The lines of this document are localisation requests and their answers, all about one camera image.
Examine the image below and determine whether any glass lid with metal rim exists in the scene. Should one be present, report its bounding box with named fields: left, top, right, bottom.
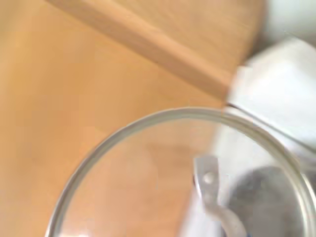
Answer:
left=45, top=106, right=316, bottom=237

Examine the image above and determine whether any thick wooden board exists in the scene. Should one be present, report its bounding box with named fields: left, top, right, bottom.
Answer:
left=0, top=0, right=267, bottom=237

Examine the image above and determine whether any white electric stove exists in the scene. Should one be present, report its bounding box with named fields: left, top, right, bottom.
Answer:
left=222, top=36, right=316, bottom=154

